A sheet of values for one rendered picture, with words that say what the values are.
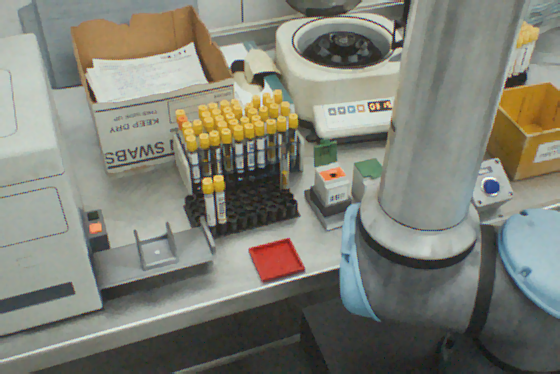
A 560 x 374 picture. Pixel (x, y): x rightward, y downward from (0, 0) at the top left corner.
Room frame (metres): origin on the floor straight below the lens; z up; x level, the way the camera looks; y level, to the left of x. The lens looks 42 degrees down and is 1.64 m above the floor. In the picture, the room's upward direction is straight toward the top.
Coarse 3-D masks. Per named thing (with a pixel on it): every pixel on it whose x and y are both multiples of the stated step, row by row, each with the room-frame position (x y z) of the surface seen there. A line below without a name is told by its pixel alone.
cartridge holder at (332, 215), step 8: (304, 192) 0.84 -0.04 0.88; (312, 192) 0.81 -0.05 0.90; (312, 200) 0.81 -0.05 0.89; (320, 200) 0.79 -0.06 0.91; (344, 200) 0.79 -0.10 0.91; (320, 208) 0.79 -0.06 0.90; (328, 208) 0.78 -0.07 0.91; (336, 208) 0.78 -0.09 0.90; (344, 208) 0.79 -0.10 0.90; (320, 216) 0.78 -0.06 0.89; (328, 216) 0.77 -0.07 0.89; (336, 216) 0.77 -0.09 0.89; (344, 216) 0.77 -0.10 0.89; (328, 224) 0.76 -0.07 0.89; (336, 224) 0.76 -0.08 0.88
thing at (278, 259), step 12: (288, 240) 0.73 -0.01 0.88; (252, 252) 0.70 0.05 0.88; (264, 252) 0.71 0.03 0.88; (276, 252) 0.71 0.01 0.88; (288, 252) 0.71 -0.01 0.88; (264, 264) 0.68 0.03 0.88; (276, 264) 0.68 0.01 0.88; (288, 264) 0.68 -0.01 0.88; (300, 264) 0.68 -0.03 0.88; (264, 276) 0.66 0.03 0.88; (276, 276) 0.65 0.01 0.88
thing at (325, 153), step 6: (324, 144) 0.83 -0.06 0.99; (330, 144) 0.84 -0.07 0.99; (336, 144) 0.84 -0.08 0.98; (318, 150) 0.83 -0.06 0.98; (324, 150) 0.83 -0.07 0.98; (330, 150) 0.84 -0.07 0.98; (336, 150) 0.84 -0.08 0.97; (318, 156) 0.83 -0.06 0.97; (324, 156) 0.83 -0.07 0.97; (330, 156) 0.83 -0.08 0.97; (336, 156) 0.84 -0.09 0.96; (318, 162) 0.83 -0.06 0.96; (324, 162) 0.83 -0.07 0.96; (330, 162) 0.83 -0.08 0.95
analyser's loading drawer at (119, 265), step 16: (144, 240) 0.69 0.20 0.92; (160, 240) 0.70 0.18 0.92; (176, 240) 0.70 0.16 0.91; (192, 240) 0.70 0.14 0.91; (208, 240) 0.68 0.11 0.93; (96, 256) 0.66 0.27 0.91; (112, 256) 0.66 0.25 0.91; (128, 256) 0.66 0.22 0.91; (144, 256) 0.64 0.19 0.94; (160, 256) 0.66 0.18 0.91; (176, 256) 0.65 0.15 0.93; (192, 256) 0.66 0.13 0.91; (208, 256) 0.66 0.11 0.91; (96, 272) 0.63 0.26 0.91; (112, 272) 0.63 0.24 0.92; (128, 272) 0.63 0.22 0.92; (144, 272) 0.63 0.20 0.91; (160, 272) 0.64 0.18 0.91
